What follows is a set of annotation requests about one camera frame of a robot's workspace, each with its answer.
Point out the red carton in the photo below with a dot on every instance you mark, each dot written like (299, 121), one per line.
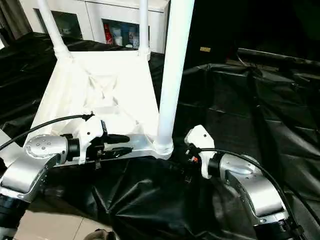
(106, 34)

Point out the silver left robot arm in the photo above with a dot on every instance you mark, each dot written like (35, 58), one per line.
(35, 160)

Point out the black left robot foot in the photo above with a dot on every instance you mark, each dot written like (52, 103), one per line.
(103, 235)

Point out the grey curtain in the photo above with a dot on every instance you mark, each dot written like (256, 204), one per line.
(11, 20)

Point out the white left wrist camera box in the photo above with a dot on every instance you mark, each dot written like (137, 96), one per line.
(90, 132)

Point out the white cabinet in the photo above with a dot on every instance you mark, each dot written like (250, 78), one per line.
(90, 12)

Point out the black plastic mat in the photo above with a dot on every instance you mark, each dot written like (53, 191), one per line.
(270, 125)

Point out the grey metal bar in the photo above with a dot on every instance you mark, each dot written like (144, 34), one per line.
(280, 55)

